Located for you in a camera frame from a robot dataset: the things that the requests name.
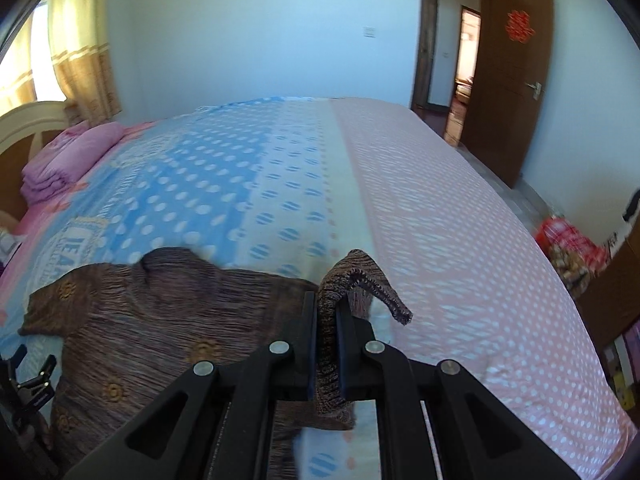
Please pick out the brown wooden cabinet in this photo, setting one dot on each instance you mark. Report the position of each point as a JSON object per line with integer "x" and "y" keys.
{"x": 610, "y": 311}

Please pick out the red patterned bag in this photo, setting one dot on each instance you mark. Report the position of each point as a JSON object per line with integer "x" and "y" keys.
{"x": 574, "y": 257}

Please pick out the blue pink polka-dot bedspread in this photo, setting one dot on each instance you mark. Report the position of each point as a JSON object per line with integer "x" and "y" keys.
{"x": 289, "y": 186}

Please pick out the brown wooden door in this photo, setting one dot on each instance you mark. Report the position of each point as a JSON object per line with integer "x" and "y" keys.
{"x": 502, "y": 115}

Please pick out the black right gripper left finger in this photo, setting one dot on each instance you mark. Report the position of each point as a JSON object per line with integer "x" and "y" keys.
{"x": 212, "y": 422}

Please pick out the white wall switch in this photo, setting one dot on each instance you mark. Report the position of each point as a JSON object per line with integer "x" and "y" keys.
{"x": 370, "y": 31}

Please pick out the cartoon print pillow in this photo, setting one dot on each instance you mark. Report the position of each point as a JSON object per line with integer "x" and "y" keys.
{"x": 9, "y": 245}

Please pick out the silver door handle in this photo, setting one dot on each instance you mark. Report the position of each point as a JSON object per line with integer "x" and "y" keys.
{"x": 536, "y": 87}

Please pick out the folded pink blanket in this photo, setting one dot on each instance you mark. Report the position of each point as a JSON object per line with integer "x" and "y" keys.
{"x": 66, "y": 159}

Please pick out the cream wooden headboard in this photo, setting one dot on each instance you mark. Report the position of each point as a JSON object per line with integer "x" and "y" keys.
{"x": 25, "y": 130}

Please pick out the brown knitted sweater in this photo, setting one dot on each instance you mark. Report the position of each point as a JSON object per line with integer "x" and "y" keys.
{"x": 129, "y": 330}

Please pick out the red double-happiness door decoration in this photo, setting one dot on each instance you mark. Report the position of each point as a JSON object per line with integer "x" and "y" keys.
{"x": 518, "y": 27}

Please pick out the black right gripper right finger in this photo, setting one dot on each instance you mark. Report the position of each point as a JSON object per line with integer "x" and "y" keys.
{"x": 437, "y": 421}

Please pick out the yellow patterned curtain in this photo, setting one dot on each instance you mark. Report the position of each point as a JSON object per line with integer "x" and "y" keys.
{"x": 78, "y": 52}

